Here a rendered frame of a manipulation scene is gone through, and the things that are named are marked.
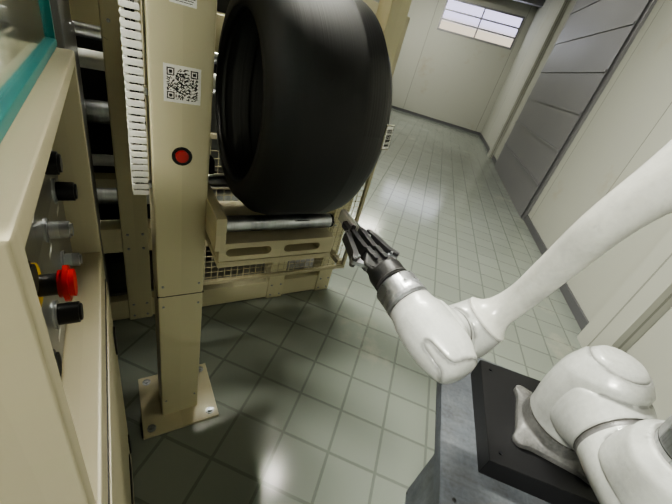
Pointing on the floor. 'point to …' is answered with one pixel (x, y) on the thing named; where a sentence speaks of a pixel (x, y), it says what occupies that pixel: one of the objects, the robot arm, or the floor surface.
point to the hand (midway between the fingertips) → (348, 222)
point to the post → (178, 188)
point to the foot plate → (149, 397)
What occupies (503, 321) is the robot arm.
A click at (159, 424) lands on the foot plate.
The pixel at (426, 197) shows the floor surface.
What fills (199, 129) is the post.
